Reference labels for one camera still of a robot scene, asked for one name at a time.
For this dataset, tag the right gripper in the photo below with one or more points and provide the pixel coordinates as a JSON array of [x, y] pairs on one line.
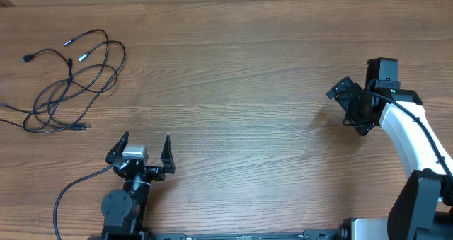
[[344, 83]]

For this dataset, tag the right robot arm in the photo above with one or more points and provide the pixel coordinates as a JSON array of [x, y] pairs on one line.
[[381, 102]]

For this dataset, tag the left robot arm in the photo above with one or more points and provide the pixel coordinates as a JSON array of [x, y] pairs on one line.
[[124, 209]]

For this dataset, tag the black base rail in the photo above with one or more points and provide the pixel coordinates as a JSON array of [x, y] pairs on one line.
[[308, 234]]

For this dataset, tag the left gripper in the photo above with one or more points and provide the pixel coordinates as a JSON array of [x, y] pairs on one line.
[[158, 173]]

